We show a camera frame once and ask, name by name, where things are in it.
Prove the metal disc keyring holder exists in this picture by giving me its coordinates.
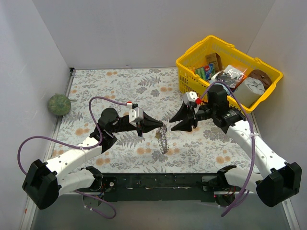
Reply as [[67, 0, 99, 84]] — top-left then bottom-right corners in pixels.
[[155, 125, 169, 154]]

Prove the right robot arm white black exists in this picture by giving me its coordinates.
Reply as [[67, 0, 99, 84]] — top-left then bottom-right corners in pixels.
[[170, 84, 302, 207]]

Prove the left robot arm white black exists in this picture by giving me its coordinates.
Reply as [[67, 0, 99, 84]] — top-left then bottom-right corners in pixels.
[[22, 107, 164, 209]]

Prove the brown cardboard box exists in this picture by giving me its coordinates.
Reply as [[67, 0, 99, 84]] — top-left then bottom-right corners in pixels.
[[205, 53, 223, 72]]

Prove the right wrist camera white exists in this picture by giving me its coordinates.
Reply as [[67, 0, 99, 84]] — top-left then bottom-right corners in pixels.
[[183, 91, 202, 113]]

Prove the silver foil packet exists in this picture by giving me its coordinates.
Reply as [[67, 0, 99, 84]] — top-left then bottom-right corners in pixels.
[[213, 65, 247, 89]]

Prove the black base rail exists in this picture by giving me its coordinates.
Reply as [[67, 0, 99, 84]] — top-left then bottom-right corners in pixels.
[[74, 172, 248, 203]]

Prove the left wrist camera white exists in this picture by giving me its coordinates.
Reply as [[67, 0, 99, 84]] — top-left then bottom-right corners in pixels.
[[126, 101, 144, 127]]

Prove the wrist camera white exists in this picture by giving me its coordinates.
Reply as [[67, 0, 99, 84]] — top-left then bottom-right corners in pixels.
[[126, 101, 144, 127], [183, 91, 202, 113]]

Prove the green blue sponge pack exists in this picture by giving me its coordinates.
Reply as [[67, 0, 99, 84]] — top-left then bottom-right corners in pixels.
[[194, 64, 215, 81]]

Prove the floral table mat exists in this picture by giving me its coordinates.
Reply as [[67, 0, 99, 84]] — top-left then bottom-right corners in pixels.
[[48, 68, 251, 173]]

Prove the brown round disc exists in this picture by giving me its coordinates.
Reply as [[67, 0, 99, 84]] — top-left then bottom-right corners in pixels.
[[248, 69, 272, 90]]

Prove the yellow plastic basket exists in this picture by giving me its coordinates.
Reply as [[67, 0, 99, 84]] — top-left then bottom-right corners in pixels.
[[176, 35, 283, 114]]

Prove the green felt ball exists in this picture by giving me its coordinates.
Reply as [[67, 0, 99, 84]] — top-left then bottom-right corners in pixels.
[[47, 94, 71, 116]]

